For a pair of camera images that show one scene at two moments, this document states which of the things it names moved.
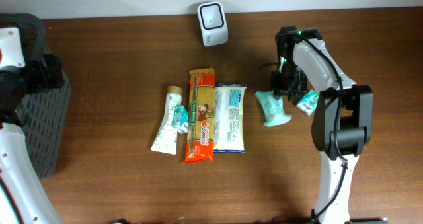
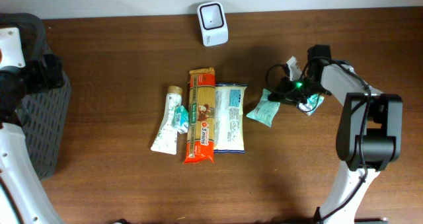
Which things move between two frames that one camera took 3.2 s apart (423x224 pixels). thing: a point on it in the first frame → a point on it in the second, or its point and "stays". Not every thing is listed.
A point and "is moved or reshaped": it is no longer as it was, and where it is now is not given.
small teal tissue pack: x=181 y=121 stays
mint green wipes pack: x=273 y=108 is moved or reshaped
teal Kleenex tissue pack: x=307 y=104 stays
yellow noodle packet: x=229 y=117 stays
